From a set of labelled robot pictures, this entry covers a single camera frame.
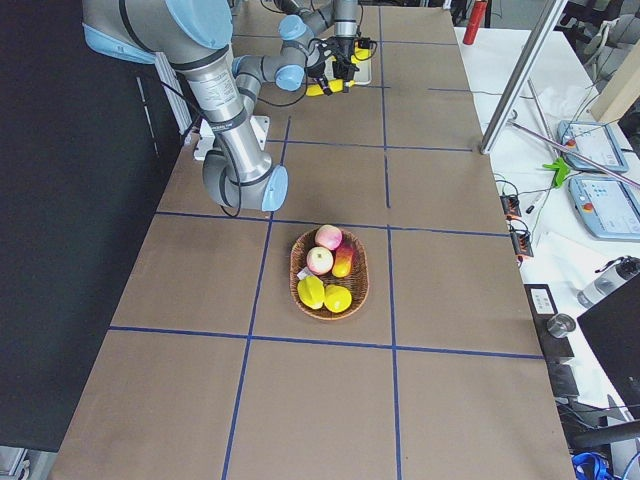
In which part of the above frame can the black monitor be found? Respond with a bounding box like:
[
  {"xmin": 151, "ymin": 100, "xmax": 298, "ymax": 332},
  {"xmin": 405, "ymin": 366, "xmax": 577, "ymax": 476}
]
[{"xmin": 578, "ymin": 281, "xmax": 639, "ymax": 420}]

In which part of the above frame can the dark red apple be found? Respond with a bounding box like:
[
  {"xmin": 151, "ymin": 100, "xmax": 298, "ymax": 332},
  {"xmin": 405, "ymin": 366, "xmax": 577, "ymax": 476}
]
[{"xmin": 331, "ymin": 243, "xmax": 356, "ymax": 278}]

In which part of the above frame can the yellow lemon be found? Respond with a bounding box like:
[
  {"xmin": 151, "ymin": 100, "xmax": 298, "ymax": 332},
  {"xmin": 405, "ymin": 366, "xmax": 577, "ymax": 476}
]
[{"xmin": 324, "ymin": 284, "xmax": 352, "ymax": 314}]

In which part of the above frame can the pale green pink apple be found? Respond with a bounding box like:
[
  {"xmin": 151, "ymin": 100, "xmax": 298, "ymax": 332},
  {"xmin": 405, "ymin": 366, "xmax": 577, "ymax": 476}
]
[{"xmin": 306, "ymin": 246, "xmax": 334, "ymax": 275}]

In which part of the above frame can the grey water bottle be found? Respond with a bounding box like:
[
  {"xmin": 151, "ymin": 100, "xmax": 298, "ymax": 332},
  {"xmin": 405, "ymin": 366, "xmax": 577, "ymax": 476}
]
[{"xmin": 577, "ymin": 256, "xmax": 639, "ymax": 308}]

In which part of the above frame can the green clip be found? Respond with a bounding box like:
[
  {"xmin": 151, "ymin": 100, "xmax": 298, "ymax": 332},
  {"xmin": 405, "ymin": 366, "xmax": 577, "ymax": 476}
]
[{"xmin": 542, "ymin": 156, "xmax": 571, "ymax": 189}]

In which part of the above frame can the yellow banana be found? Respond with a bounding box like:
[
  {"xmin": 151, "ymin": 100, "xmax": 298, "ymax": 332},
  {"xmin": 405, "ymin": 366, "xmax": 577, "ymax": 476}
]
[
  {"xmin": 305, "ymin": 79, "xmax": 356, "ymax": 97},
  {"xmin": 351, "ymin": 48, "xmax": 372, "ymax": 64}
]

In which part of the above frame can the black orange connector block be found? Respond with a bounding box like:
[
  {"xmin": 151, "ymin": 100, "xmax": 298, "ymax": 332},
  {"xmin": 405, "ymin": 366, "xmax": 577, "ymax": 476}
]
[{"xmin": 500, "ymin": 194, "xmax": 522, "ymax": 220}]

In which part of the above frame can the red cylinder bottle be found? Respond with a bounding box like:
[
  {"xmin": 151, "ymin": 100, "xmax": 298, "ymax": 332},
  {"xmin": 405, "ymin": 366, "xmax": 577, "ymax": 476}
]
[{"xmin": 462, "ymin": 0, "xmax": 489, "ymax": 45}]

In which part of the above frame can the far teach pendant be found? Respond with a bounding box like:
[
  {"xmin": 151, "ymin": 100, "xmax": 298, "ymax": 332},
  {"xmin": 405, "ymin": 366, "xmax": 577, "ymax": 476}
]
[{"xmin": 557, "ymin": 120, "xmax": 629, "ymax": 173}]

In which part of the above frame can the near teach pendant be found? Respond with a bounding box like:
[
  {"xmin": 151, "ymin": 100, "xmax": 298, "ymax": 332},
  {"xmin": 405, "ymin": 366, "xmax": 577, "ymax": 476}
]
[{"xmin": 568, "ymin": 175, "xmax": 639, "ymax": 241}]

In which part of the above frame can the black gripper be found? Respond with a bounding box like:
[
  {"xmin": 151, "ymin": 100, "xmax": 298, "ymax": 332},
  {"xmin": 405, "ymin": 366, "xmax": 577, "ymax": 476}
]
[
  {"xmin": 332, "ymin": 36, "xmax": 357, "ymax": 86},
  {"xmin": 305, "ymin": 46, "xmax": 332, "ymax": 95}
]

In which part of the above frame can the teach pendant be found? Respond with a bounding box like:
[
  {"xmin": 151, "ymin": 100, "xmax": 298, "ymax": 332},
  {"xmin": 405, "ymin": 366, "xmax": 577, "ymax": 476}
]
[
  {"xmin": 568, "ymin": 175, "xmax": 639, "ymax": 241},
  {"xmin": 557, "ymin": 120, "xmax": 629, "ymax": 173}
]

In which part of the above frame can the white camera post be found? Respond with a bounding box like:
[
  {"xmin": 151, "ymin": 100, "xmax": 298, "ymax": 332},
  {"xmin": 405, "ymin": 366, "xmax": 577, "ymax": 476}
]
[{"xmin": 194, "ymin": 115, "xmax": 271, "ymax": 161}]

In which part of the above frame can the aluminium frame post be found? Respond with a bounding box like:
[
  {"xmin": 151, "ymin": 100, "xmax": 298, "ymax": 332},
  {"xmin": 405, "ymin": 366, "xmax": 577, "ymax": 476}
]
[{"xmin": 479, "ymin": 0, "xmax": 567, "ymax": 154}]

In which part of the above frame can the long metal grabber rod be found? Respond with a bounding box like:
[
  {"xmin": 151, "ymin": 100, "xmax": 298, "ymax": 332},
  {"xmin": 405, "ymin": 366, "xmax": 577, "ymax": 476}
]
[{"xmin": 510, "ymin": 79, "xmax": 640, "ymax": 189}]

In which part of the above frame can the woven wicker basket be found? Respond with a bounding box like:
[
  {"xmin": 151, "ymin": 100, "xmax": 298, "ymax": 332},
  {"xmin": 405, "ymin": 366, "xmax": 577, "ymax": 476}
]
[{"xmin": 289, "ymin": 228, "xmax": 369, "ymax": 321}]

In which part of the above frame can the white paper tag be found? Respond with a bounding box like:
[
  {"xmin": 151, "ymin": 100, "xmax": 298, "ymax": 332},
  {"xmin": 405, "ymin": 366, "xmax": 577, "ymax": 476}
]
[{"xmin": 297, "ymin": 268, "xmax": 311, "ymax": 280}]

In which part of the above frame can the metal weight cylinder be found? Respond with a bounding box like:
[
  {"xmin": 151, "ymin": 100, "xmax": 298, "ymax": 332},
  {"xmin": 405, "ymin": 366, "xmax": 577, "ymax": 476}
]
[{"xmin": 545, "ymin": 313, "xmax": 577, "ymax": 339}]

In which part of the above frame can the cream bear tray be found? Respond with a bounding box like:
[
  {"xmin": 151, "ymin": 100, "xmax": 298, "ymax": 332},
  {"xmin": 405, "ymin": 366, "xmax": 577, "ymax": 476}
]
[{"xmin": 326, "ymin": 40, "xmax": 377, "ymax": 85}]

